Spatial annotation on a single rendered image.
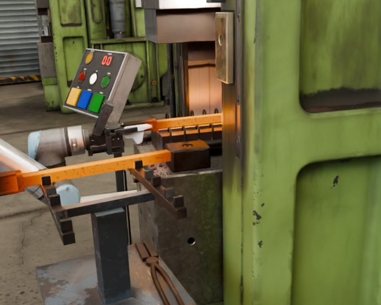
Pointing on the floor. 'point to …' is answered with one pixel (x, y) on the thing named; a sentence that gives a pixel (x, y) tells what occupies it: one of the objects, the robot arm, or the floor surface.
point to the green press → (72, 25)
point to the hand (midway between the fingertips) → (147, 123)
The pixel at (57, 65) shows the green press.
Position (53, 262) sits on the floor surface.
